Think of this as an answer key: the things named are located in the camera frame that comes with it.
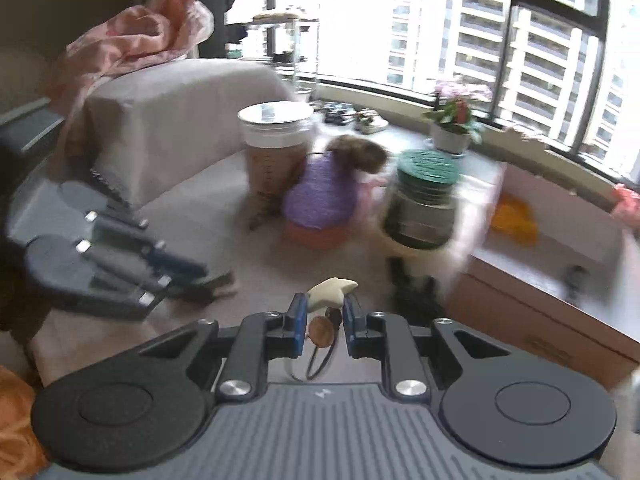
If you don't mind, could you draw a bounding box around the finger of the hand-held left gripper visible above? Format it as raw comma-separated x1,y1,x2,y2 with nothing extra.
64,249,172,322
86,211,209,277

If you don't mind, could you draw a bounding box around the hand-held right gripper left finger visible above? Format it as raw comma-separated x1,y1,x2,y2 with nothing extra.
137,294,307,403

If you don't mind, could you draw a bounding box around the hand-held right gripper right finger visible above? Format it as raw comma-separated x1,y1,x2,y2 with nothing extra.
342,292,506,403

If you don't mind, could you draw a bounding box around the star keychain with ring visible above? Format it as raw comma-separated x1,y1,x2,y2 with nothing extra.
285,277,359,382

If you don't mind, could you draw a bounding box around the black hair clip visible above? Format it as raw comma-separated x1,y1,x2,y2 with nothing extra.
172,271,237,307

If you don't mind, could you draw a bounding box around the purple and pink towel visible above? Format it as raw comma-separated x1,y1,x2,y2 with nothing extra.
280,152,373,252

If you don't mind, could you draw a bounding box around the pink cardboard box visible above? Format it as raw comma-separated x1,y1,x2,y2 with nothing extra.
445,162,640,392

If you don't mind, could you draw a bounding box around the white jar with green lid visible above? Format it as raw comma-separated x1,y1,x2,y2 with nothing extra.
377,149,461,253

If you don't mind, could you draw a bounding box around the beige jar with clear lid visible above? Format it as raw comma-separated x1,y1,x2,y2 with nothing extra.
237,101,315,198

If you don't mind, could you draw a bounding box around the orange cloth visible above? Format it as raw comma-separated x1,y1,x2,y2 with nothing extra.
0,365,51,480

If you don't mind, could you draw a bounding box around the brown fuzzy cloth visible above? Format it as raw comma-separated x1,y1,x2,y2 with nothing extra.
324,135,389,177

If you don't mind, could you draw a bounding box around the yellow cloth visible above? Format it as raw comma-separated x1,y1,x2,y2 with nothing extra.
490,192,541,247

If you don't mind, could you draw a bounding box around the pink crumpled cloth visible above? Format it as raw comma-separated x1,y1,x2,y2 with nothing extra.
42,0,216,126

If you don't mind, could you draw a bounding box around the windowsill clutter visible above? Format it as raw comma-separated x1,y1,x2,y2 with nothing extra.
320,102,389,134

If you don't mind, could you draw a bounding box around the potted plant with pink flowers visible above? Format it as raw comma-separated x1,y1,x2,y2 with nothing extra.
422,80,493,156

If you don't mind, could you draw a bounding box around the pink checkered cloth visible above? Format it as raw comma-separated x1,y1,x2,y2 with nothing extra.
611,184,640,232

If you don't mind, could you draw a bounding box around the black window frame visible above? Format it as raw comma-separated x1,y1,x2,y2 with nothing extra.
225,0,640,186

